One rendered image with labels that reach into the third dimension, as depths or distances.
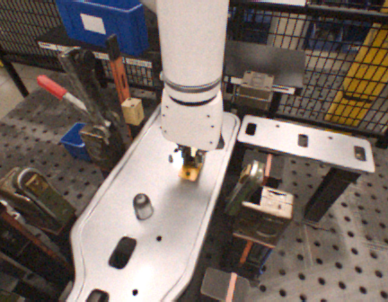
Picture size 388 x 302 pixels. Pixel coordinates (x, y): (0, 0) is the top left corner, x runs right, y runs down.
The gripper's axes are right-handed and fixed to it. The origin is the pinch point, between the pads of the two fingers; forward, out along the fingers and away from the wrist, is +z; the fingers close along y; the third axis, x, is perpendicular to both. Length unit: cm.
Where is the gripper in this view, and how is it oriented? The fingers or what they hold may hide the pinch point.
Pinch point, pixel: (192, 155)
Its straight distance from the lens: 48.8
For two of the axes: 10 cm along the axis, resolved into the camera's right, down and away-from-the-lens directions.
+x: 3.3, -7.0, 6.3
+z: 0.0, 6.7, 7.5
